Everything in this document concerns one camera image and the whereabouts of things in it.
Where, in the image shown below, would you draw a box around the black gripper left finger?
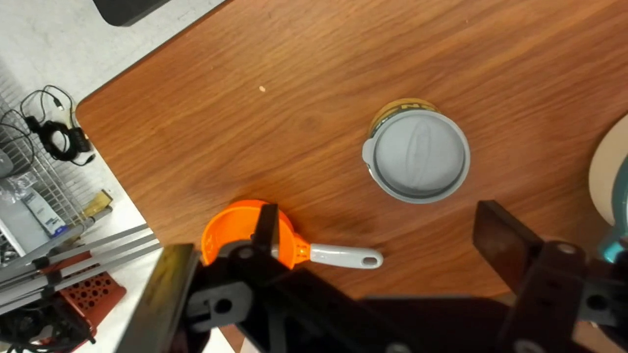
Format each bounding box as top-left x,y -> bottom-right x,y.
115,202 -> 310,353

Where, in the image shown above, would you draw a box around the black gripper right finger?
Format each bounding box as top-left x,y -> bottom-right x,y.
470,198 -> 628,353

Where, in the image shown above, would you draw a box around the grey plastic lid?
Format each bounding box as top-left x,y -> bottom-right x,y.
361,106 -> 472,206

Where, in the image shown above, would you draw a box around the small labelled bottle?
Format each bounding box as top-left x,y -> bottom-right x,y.
25,192 -> 66,237

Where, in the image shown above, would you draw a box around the white bowl teal band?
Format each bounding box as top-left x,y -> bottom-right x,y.
586,114 -> 628,263

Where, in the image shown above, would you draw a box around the small yellow object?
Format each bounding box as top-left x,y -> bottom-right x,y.
80,188 -> 115,221

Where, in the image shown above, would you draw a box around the red perforated crate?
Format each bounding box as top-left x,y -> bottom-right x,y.
47,270 -> 129,335

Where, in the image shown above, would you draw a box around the grey tripod legs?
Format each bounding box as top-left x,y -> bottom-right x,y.
0,221 -> 162,310

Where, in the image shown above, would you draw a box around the white package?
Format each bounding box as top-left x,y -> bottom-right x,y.
0,188 -> 47,257

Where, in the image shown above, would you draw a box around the orange funnel white handle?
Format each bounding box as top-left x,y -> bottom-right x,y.
200,198 -> 386,270

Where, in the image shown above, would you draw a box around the white wire rack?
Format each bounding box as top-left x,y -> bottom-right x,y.
0,57 -> 100,237

